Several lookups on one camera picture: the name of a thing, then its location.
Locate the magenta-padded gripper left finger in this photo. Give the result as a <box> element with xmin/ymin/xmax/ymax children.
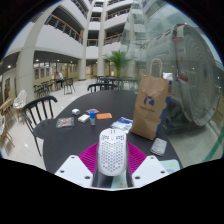
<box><xmin>54</xmin><ymin>142</ymin><xmax>100</xmax><ymax>189</ymax></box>

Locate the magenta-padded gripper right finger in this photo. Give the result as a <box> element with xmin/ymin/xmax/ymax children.
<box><xmin>125</xmin><ymin>142</ymin><xmax>170</xmax><ymax>188</ymax></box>

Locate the white perforated computer mouse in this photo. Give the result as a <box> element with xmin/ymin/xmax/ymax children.
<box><xmin>96</xmin><ymin>127</ymin><xmax>129</xmax><ymax>177</ymax></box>

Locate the pale patterned mouse pad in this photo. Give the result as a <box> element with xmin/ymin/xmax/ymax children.
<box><xmin>110</xmin><ymin>158</ymin><xmax>181</xmax><ymax>190</ymax></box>

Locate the grey folded cloth pouch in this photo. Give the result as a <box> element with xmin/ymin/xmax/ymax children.
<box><xmin>149</xmin><ymin>137</ymin><xmax>168</xmax><ymax>157</ymax></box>

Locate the clear plastic packet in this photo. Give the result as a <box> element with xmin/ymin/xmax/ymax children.
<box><xmin>55</xmin><ymin>116</ymin><xmax>75</xmax><ymax>130</ymax></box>

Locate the white oblong box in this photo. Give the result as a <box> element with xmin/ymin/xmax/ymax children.
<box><xmin>77</xmin><ymin>113</ymin><xmax>91</xmax><ymax>124</ymax></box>

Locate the black wooden spindle chair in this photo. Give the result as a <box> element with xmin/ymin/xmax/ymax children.
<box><xmin>20</xmin><ymin>95</ymin><xmax>60</xmax><ymax>158</ymax></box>
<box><xmin>86</xmin><ymin>82</ymin><xmax>120</xmax><ymax>94</ymax></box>

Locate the small bottle with blue cap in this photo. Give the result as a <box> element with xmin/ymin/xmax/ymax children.
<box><xmin>89</xmin><ymin>110</ymin><xmax>97</xmax><ymax>127</ymax></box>

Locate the clear plastic bag blue print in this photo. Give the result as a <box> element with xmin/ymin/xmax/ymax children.
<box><xmin>109</xmin><ymin>116</ymin><xmax>134</xmax><ymax>134</ymax></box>

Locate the brown flat card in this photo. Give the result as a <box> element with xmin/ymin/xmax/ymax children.
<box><xmin>85</xmin><ymin>108</ymin><xmax>100</xmax><ymax>115</ymax></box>

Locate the orange flat card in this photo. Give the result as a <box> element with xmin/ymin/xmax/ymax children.
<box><xmin>95</xmin><ymin>112</ymin><xmax>113</xmax><ymax>121</ymax></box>

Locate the brown paper carrier bag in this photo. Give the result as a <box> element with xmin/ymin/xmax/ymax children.
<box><xmin>130</xmin><ymin>58</ymin><xmax>173</xmax><ymax>141</ymax></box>

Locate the group of dark chairs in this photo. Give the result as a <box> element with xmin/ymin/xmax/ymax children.
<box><xmin>32</xmin><ymin>77</ymin><xmax>77</xmax><ymax>99</ymax></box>

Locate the white lattice chair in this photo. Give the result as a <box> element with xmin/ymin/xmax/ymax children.
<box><xmin>12</xmin><ymin>89</ymin><xmax>28</xmax><ymax>122</ymax></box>

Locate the person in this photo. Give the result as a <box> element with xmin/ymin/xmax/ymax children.
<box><xmin>54</xmin><ymin>71</ymin><xmax>65</xmax><ymax>90</ymax></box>

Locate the light wooden chair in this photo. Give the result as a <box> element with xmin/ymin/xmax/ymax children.
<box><xmin>0</xmin><ymin>97</ymin><xmax>17</xmax><ymax>149</ymax></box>

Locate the dark cafe table set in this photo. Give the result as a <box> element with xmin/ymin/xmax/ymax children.
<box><xmin>94</xmin><ymin>75</ymin><xmax>140</xmax><ymax>92</ymax></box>

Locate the large grey ribbed round structure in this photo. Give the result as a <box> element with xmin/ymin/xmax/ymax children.
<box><xmin>145</xmin><ymin>22</ymin><xmax>222</xmax><ymax>135</ymax></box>

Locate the green potted palm plant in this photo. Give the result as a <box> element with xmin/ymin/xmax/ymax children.
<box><xmin>104</xmin><ymin>49</ymin><xmax>133</xmax><ymax>79</ymax></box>

